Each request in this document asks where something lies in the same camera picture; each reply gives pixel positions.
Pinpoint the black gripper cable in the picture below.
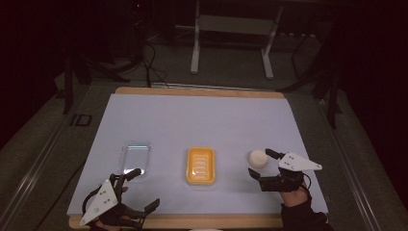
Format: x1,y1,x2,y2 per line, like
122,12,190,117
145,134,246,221
302,172,313,193
82,187,103,219

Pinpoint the person's left hand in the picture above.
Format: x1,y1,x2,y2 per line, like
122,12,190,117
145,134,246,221
94,186,129,231

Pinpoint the round white soap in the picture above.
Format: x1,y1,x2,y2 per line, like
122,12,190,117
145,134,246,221
247,149,269,170

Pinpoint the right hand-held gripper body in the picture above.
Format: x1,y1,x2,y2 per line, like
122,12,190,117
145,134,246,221
259,151,323,193

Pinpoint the black stand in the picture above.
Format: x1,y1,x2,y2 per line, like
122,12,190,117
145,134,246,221
277,30,344,130
61,47,131,116

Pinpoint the white metal stand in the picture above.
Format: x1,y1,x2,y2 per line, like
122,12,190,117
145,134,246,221
175,0,286,81

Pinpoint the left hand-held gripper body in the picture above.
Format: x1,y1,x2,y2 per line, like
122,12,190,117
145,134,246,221
79,173,147,229

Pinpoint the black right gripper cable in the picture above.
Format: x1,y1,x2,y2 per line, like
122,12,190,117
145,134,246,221
302,172,313,193

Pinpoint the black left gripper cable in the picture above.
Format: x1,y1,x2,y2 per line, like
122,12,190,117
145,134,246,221
82,187,103,219

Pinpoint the person's right hand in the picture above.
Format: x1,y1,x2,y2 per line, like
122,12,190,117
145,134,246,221
280,187,311,209

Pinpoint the yellow soap dish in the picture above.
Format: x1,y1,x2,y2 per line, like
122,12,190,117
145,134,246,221
185,146,217,186

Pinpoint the white table mat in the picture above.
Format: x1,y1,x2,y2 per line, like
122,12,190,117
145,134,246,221
65,92,329,217

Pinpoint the black floor cable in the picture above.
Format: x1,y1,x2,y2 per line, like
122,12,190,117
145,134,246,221
140,39,170,89

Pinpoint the black floor bracket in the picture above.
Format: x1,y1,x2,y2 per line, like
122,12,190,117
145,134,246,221
69,113,93,127

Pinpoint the clear plastic soap dish lid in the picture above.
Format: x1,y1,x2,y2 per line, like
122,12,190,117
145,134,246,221
118,140,153,178

